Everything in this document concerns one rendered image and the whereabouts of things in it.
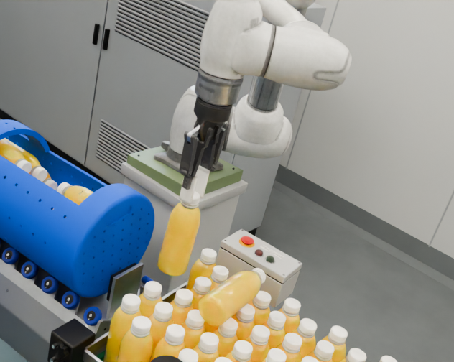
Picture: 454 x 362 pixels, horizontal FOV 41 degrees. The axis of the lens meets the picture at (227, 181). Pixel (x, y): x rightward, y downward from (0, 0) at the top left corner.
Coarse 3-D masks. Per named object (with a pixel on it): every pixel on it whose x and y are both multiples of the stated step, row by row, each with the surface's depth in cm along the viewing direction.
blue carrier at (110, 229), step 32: (0, 128) 159; (0, 160) 150; (64, 160) 171; (0, 192) 147; (32, 192) 144; (96, 192) 142; (128, 192) 145; (0, 224) 149; (32, 224) 142; (64, 224) 138; (96, 224) 137; (128, 224) 148; (32, 256) 146; (64, 256) 138; (96, 256) 143; (128, 256) 155; (96, 288) 149
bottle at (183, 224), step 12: (180, 204) 134; (180, 216) 133; (192, 216) 133; (168, 228) 135; (180, 228) 133; (192, 228) 134; (168, 240) 136; (180, 240) 135; (192, 240) 136; (168, 252) 137; (180, 252) 136; (168, 264) 138; (180, 264) 138
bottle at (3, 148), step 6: (0, 144) 160; (6, 144) 161; (12, 144) 163; (0, 150) 159; (6, 150) 159; (12, 150) 159; (18, 150) 161; (6, 156) 158; (12, 156) 158; (18, 156) 159; (12, 162) 158; (18, 162) 158
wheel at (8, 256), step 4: (8, 248) 157; (12, 248) 156; (4, 252) 157; (8, 252) 156; (12, 252) 156; (16, 252) 156; (4, 256) 156; (8, 256) 156; (12, 256) 156; (16, 256) 156; (4, 260) 156; (8, 260) 156; (12, 260) 155; (16, 260) 156
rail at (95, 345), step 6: (186, 282) 161; (180, 288) 158; (168, 294) 155; (174, 294) 157; (162, 300) 153; (168, 300) 156; (102, 336) 137; (96, 342) 135; (102, 342) 137; (90, 348) 133; (96, 348) 136
